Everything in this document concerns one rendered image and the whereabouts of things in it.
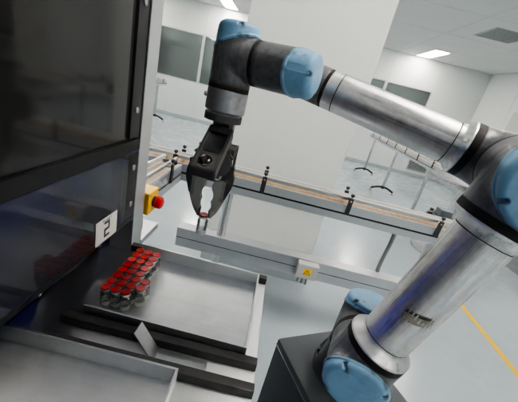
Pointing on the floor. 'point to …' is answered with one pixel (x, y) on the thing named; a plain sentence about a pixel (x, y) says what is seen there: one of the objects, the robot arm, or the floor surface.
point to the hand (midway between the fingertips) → (203, 211)
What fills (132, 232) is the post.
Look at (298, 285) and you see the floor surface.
